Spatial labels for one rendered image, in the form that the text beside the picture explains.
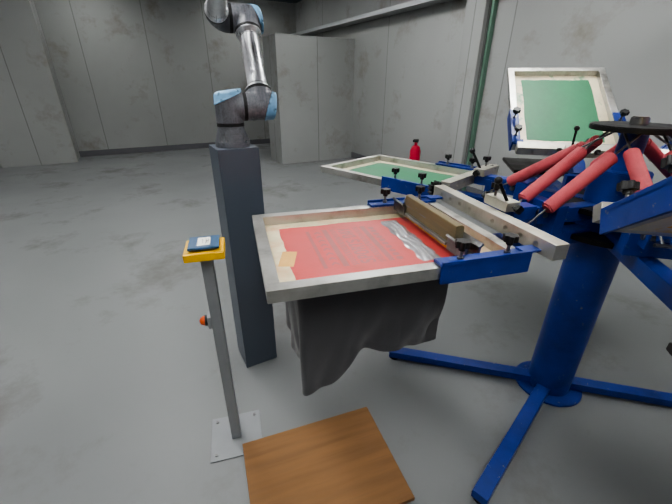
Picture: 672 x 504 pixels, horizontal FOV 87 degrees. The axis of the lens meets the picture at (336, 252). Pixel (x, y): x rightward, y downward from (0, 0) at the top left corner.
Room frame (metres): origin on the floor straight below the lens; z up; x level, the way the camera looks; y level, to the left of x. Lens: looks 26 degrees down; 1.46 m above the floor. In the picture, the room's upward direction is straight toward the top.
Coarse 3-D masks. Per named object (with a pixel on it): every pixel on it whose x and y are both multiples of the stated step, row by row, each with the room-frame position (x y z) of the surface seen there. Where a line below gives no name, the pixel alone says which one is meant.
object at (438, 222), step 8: (408, 200) 1.33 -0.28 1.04; (416, 200) 1.28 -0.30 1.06; (408, 208) 1.32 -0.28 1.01; (416, 208) 1.26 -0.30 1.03; (424, 208) 1.21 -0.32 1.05; (432, 208) 1.19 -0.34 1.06; (416, 216) 1.26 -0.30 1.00; (424, 216) 1.20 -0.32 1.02; (432, 216) 1.15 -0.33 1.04; (440, 216) 1.11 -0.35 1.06; (424, 224) 1.20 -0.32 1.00; (432, 224) 1.15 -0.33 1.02; (440, 224) 1.10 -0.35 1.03; (448, 224) 1.06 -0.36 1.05; (456, 224) 1.03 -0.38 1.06; (440, 232) 1.09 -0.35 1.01; (448, 232) 1.05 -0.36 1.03; (456, 232) 1.02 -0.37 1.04
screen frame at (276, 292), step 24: (264, 216) 1.29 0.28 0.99; (288, 216) 1.31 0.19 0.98; (312, 216) 1.33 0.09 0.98; (336, 216) 1.36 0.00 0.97; (360, 216) 1.39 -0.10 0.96; (456, 216) 1.30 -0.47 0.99; (264, 240) 1.06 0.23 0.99; (480, 240) 1.12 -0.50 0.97; (264, 264) 0.89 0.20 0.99; (432, 264) 0.89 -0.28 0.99; (288, 288) 0.76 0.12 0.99; (312, 288) 0.78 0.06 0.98; (336, 288) 0.79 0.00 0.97; (360, 288) 0.81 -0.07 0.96
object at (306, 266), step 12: (396, 240) 1.14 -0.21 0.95; (432, 240) 1.15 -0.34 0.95; (300, 252) 1.04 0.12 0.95; (312, 252) 1.04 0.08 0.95; (408, 252) 1.05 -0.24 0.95; (444, 252) 1.05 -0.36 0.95; (300, 264) 0.96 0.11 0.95; (312, 264) 0.96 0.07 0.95; (360, 264) 0.96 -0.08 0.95; (372, 264) 0.96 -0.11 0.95; (384, 264) 0.96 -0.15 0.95; (396, 264) 0.96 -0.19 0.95; (408, 264) 0.96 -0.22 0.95; (300, 276) 0.88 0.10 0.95; (312, 276) 0.88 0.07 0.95; (324, 276) 0.88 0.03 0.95
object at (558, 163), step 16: (576, 144) 1.58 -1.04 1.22; (592, 144) 1.58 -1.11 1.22; (544, 160) 1.55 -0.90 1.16; (560, 160) 1.50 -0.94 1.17; (576, 160) 1.40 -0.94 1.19; (608, 160) 1.29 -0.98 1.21; (624, 160) 1.27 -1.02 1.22; (640, 160) 1.21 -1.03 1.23; (656, 160) 1.53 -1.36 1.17; (512, 176) 1.62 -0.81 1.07; (528, 176) 1.58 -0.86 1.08; (544, 176) 1.39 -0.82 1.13; (560, 176) 1.39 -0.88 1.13; (576, 176) 1.29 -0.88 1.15; (592, 176) 1.27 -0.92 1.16; (640, 176) 1.16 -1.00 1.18; (528, 192) 1.36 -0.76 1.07; (560, 192) 1.26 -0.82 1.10; (576, 192) 1.25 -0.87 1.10; (544, 208) 1.26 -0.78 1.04
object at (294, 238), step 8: (328, 224) 1.30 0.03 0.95; (336, 224) 1.30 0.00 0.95; (344, 224) 1.30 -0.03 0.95; (352, 224) 1.30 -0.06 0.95; (360, 224) 1.30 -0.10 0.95; (368, 224) 1.30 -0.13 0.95; (376, 224) 1.30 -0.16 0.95; (408, 224) 1.30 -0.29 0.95; (280, 232) 1.21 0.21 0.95; (288, 232) 1.21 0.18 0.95; (296, 232) 1.21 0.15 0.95; (384, 232) 1.22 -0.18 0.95; (416, 232) 1.22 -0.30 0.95; (424, 232) 1.22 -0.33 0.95; (288, 240) 1.14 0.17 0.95; (296, 240) 1.14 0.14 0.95; (304, 240) 1.14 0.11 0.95; (288, 248) 1.07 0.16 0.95; (296, 248) 1.07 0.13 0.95; (304, 248) 1.07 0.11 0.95
